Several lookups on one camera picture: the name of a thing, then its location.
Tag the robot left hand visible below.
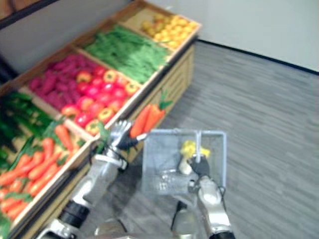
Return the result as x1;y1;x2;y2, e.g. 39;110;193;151
107;119;148;151

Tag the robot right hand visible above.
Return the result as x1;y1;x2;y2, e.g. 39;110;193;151
187;153;211;177

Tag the orange carrot bunch with leaves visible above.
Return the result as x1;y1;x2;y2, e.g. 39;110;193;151
129;89;174;139

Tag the grey wire mesh basket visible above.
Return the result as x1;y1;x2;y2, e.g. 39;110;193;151
141;127;228;198

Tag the white vegetable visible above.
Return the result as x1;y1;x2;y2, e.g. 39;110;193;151
177;156;193;175

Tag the yellow vegetable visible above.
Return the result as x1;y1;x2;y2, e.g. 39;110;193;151
180;140;211;158

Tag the orange yellow bell pepper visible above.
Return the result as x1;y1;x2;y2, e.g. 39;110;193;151
103;69;118;84
76;70;93;84
97;108;115;123
124;81;140;97
85;119;101;136
61;104;81;118

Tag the wooden produce display stand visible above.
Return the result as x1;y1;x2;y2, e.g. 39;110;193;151
0;0;203;239

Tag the purple sweet potato pile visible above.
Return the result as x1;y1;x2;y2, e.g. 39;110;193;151
28;54;101;111

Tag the green bean pile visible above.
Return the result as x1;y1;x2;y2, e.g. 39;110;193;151
84;24;173;85

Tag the dark green cucumber pile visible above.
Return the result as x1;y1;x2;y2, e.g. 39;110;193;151
0;91;53;170

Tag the yellow-green pear pile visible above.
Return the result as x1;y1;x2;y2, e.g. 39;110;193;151
141;13;165;36

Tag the yellow orange fruit pile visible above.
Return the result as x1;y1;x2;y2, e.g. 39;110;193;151
154;15;198;49

